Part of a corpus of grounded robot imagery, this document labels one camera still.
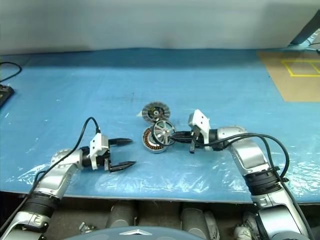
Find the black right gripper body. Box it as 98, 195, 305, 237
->
189, 124, 204, 155

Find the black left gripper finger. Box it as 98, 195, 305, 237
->
108, 137, 134, 147
109, 160, 137, 174

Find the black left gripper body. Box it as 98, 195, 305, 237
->
96, 139, 113, 173

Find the black silver spoked rotor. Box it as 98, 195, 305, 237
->
152, 119, 177, 147

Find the motor housing with copper windings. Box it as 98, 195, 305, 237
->
141, 126, 168, 155

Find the grey ribbed motor lid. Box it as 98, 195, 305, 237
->
141, 101, 171, 123

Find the grey rounded robot leg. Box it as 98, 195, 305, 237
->
106, 205, 137, 229
180, 208, 221, 240

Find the blue plastic table cover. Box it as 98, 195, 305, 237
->
0, 47, 320, 203

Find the whitish crumpled floor object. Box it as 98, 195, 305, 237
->
234, 211, 258, 237
79, 221, 97, 234

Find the grey robot torso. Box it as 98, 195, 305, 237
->
63, 226, 211, 240

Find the brown cardboard sheet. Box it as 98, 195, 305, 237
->
257, 49, 320, 103

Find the white backdrop sheet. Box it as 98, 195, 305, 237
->
0, 0, 318, 55

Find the black power strip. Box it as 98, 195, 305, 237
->
0, 84, 15, 108

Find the dark slanted stand leg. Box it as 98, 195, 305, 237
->
287, 9, 320, 47

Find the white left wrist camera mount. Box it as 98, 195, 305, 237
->
89, 133, 111, 171

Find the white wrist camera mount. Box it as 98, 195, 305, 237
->
187, 109, 211, 151
89, 133, 111, 171

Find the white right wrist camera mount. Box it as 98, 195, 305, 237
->
187, 109, 211, 151

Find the thin black looped cable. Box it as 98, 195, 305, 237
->
0, 61, 23, 83

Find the black floor cable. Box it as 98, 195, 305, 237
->
307, 41, 320, 54

